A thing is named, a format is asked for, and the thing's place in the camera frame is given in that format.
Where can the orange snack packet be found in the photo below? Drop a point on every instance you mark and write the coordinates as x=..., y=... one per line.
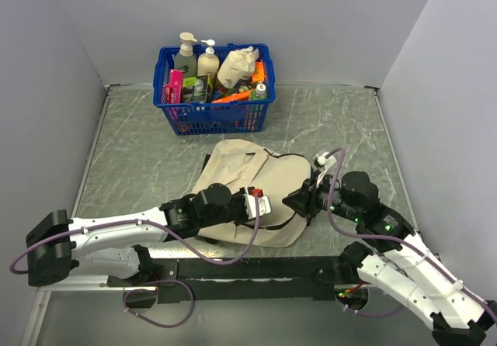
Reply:
x=259, y=74

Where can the green pump bottle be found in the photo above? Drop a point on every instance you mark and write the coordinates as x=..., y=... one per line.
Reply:
x=185, y=60

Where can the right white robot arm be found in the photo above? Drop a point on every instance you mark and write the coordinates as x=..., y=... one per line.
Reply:
x=390, y=255

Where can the green black box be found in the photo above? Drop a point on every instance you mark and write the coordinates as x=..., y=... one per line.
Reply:
x=197, y=89

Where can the beige canvas backpack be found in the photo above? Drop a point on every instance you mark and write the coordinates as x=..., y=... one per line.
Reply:
x=240, y=163

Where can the orange long packet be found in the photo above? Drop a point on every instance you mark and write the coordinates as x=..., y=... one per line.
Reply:
x=241, y=96

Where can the pink box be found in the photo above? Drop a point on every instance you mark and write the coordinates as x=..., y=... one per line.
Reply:
x=173, y=89

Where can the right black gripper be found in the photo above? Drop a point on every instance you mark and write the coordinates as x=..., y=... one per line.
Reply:
x=305, y=195

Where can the beige drawstring cloth pouch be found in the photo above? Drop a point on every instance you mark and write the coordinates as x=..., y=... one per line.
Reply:
x=238, y=65

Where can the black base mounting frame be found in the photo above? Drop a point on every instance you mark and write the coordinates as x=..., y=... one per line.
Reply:
x=318, y=277

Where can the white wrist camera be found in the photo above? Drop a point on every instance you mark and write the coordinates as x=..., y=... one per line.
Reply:
x=322, y=161
x=256, y=202

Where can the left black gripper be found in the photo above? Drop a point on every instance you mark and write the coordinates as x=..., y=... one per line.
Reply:
x=240, y=195

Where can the blue plastic shopping basket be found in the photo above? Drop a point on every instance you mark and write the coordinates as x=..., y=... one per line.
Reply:
x=211, y=118

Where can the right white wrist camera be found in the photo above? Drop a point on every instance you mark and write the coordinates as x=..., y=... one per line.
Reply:
x=322, y=161

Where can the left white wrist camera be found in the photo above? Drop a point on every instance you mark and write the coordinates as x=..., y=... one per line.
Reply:
x=256, y=202

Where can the cream pump lotion bottle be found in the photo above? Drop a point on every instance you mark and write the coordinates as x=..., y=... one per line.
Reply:
x=208, y=62

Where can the small green red-capped bottle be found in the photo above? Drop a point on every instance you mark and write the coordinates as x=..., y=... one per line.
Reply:
x=259, y=92

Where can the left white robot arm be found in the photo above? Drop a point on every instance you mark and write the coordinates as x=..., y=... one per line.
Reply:
x=59, y=246

